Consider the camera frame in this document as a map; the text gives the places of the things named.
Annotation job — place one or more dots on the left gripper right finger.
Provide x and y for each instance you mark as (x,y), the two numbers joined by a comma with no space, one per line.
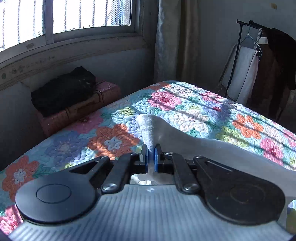
(177,166)

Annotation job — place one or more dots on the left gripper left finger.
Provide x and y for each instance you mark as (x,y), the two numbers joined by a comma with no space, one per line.
(126,166)

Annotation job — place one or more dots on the white sweatshirt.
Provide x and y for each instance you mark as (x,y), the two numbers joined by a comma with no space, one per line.
(155,130)

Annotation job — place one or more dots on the dark hanging clothes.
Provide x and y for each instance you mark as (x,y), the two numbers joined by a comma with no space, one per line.
(276,71)

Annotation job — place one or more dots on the black clothes rack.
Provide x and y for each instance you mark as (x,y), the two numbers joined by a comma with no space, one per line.
(250,24)

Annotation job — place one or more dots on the colourful floral quilt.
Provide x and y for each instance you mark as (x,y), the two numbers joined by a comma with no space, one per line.
(113,131)

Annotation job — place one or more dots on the black bag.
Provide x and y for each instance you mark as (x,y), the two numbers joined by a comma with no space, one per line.
(64,91)

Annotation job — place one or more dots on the white hanging garment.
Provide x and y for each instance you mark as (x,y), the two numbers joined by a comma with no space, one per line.
(239,78)

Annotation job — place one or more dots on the grey curtain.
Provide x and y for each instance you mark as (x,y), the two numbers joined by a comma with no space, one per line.
(177,41)

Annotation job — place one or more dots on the window with metal grille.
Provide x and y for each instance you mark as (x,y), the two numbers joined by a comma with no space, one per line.
(28,25)

